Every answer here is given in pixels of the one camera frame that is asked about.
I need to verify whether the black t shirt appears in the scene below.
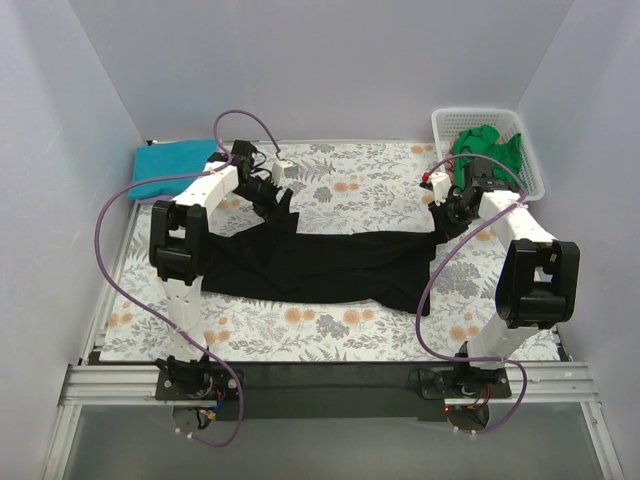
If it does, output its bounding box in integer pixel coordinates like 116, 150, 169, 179
202, 223, 446, 314

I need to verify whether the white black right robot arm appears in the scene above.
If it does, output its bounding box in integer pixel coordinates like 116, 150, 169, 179
421, 154, 580, 398

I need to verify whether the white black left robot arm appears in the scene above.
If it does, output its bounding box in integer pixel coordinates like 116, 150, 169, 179
149, 140, 299, 400

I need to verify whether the floral patterned table mat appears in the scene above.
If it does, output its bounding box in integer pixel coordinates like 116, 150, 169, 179
99, 141, 561, 362

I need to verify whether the green t shirt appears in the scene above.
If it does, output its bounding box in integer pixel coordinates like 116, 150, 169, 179
451, 125, 523, 187

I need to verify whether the folded teal t shirt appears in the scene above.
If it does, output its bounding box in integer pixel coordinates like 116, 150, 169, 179
128, 139, 218, 201

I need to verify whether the white plastic laundry basket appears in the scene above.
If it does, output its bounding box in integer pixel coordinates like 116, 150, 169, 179
431, 107, 545, 202

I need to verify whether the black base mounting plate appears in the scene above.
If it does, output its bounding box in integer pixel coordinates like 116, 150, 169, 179
155, 357, 512, 421

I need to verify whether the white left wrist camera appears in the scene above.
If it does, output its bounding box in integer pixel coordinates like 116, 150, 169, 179
271, 159, 298, 187

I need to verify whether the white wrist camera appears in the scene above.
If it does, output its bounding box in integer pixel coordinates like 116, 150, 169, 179
421, 171, 452, 205
271, 159, 298, 187

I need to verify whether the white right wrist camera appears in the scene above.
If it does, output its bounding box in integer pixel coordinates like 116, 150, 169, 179
421, 171, 452, 205

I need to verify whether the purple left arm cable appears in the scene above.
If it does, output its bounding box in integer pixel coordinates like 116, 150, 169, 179
94, 109, 246, 450

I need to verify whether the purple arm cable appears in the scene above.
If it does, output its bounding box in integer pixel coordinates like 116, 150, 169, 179
94, 109, 246, 450
415, 153, 530, 436

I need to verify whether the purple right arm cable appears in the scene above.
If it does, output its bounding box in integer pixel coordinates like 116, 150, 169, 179
415, 153, 530, 436

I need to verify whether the aluminium frame rail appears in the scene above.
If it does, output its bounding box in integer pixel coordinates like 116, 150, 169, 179
58, 361, 599, 406

